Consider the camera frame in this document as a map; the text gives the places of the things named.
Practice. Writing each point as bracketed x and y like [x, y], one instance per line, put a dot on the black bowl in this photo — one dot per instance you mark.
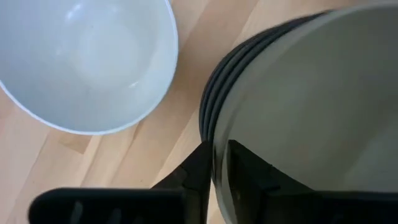
[212, 118]
[202, 118]

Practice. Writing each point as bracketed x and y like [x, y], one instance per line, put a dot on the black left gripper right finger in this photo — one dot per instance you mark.
[245, 180]

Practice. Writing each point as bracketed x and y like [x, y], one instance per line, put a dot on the white bowl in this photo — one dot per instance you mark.
[87, 62]

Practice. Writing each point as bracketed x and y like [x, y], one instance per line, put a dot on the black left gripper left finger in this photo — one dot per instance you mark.
[199, 174]

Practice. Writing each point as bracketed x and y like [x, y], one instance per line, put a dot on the grey-green bowl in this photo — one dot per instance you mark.
[311, 93]

